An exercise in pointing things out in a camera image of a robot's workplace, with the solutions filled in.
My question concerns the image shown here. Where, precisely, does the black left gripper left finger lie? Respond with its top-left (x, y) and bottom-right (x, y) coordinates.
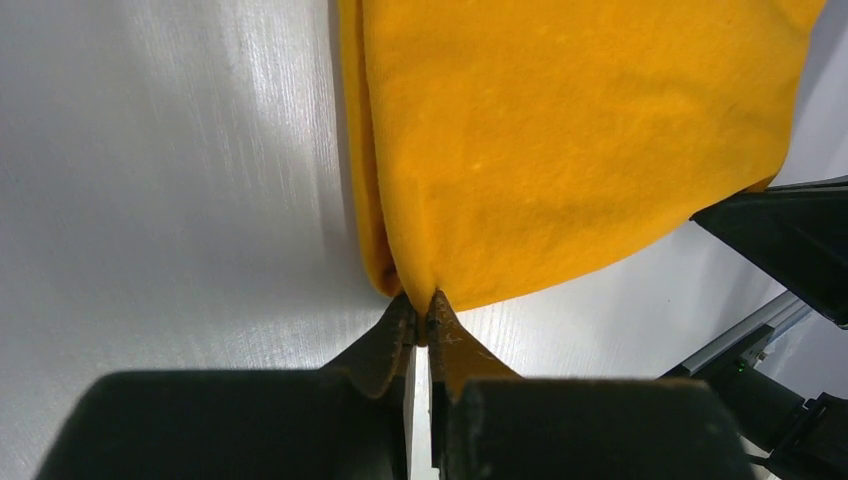
top-left (37, 295), bottom-right (416, 479)

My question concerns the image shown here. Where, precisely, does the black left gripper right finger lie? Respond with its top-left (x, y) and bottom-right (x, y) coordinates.
top-left (426, 291), bottom-right (754, 479)

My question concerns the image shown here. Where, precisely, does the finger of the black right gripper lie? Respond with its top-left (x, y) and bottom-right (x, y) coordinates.
top-left (691, 176), bottom-right (847, 328)

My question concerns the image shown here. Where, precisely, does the yellow t shirt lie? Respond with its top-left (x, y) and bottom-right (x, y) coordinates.
top-left (338, 1), bottom-right (825, 312)

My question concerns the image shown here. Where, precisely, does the right aluminium corner post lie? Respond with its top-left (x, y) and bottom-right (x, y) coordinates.
top-left (665, 291), bottom-right (813, 380)

